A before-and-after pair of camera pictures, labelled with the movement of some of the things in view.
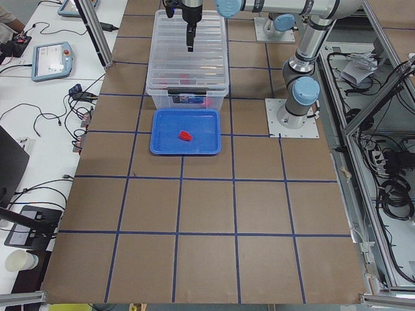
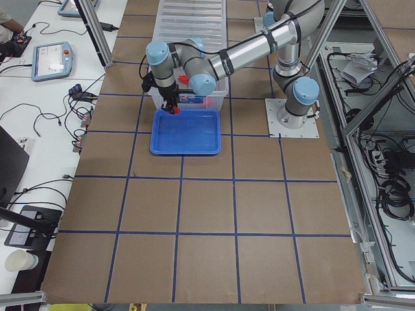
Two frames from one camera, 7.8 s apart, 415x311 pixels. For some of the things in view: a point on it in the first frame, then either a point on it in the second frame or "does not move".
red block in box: (183, 81) does not move
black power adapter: (107, 27) does not move
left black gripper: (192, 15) to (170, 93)
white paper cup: (19, 260) does not move
